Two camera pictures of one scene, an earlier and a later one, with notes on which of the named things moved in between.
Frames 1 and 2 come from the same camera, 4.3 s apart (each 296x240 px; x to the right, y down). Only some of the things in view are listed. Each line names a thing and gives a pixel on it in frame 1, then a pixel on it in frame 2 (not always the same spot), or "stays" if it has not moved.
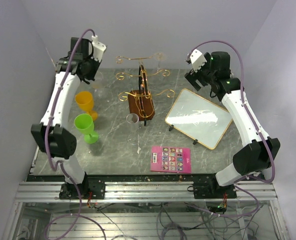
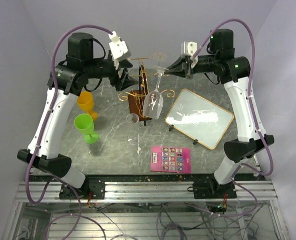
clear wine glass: x=99 y=86 to x=153 y=101
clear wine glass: x=159 y=56 stays
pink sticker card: x=171 y=159 stays
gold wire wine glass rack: x=140 y=104 stays
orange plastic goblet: x=84 y=99 stays
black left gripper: x=91 y=76 to x=125 y=82
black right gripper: x=192 y=77 to x=181 y=68
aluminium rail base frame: x=146 y=210 stays
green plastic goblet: x=84 y=123 stays
